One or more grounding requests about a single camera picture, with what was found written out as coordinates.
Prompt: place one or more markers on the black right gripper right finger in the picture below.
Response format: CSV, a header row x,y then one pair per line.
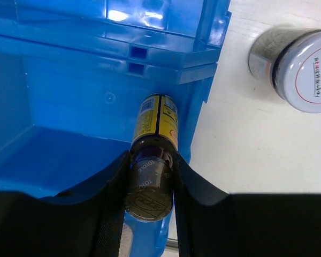
x,y
211,222

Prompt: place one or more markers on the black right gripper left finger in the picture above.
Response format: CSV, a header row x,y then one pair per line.
x,y
84,220

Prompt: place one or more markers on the blue three-compartment plastic bin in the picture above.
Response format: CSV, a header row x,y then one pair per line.
x,y
73,75

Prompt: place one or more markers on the yellow-label brown bottle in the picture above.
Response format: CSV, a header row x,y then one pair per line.
x,y
155,142

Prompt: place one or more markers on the right white-lid sauce jar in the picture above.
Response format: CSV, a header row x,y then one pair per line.
x,y
288,59

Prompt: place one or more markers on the front aluminium rail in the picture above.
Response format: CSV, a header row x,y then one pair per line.
x,y
172,245

